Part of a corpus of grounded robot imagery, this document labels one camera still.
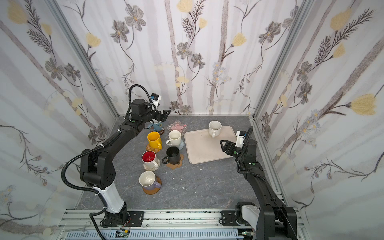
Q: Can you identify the blue mug white inside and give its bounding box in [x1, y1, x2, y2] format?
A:
[150, 120, 164, 129]

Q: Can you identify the pink flower coaster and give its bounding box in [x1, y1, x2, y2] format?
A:
[167, 121, 188, 136]

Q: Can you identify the dark brown round coaster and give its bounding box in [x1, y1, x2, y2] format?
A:
[150, 128, 165, 136]

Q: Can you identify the beige serving tray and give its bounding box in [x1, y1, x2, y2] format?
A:
[184, 126, 237, 165]

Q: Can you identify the yellow mug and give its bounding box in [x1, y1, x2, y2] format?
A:
[147, 132, 163, 150]

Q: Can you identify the grey round felt coaster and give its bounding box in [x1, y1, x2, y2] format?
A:
[178, 140, 185, 151]

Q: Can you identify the black mug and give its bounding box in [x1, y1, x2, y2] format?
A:
[162, 146, 181, 165]

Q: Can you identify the white mug red inside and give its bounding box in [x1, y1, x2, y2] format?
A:
[141, 151, 159, 163]

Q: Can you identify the brown paw print coaster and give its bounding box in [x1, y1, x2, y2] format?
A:
[166, 154, 184, 170]

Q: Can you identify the lavender mug white inside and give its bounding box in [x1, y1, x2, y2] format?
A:
[139, 171, 162, 191]

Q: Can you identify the rattan woven round coaster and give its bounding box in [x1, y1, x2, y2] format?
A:
[146, 143, 162, 153]

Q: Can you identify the woven multicolour round coaster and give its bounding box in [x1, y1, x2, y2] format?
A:
[143, 159, 160, 172]

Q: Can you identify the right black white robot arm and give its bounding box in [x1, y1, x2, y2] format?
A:
[220, 139, 298, 240]

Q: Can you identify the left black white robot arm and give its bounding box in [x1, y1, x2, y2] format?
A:
[61, 93, 171, 240]

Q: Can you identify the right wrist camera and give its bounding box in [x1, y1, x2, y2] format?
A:
[236, 131, 247, 148]

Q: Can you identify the white slotted cable duct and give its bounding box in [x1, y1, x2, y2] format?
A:
[65, 229, 243, 240]

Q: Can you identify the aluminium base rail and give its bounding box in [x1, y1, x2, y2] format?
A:
[55, 208, 307, 240]

